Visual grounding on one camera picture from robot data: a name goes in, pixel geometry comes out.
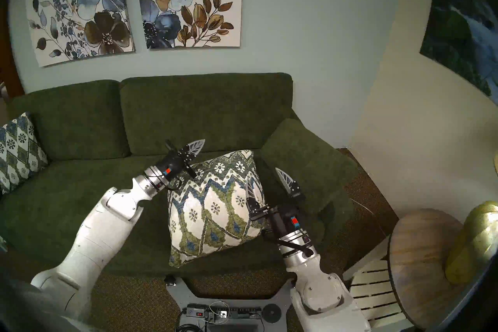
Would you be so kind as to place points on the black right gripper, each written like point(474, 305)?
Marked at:
point(282, 220)

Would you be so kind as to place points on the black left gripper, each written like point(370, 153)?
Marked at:
point(175, 166)

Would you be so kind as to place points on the green white patterned cushion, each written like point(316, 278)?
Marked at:
point(210, 210)
point(19, 152)

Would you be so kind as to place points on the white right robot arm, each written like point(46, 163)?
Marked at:
point(319, 288)

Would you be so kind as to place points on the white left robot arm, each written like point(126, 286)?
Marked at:
point(101, 234)

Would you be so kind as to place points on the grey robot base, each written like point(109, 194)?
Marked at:
point(183, 292)

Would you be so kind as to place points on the black round disc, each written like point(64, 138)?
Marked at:
point(272, 313)

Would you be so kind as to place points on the black power strip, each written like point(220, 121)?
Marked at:
point(241, 312)

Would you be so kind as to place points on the dark green fabric sofa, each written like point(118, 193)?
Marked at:
point(70, 195)

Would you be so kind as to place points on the white slatted wooden chair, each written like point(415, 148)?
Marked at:
point(373, 296)

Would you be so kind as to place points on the round wooden side table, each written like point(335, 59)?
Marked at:
point(420, 265)

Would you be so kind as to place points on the floral canvas with dark flower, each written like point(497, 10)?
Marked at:
point(85, 4)

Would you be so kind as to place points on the gold ceramic vase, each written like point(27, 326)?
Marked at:
point(472, 245)

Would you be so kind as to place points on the waterfall landscape poster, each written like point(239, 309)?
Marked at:
point(463, 31)

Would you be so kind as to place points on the brown wooden door frame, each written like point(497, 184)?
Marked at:
point(9, 70)

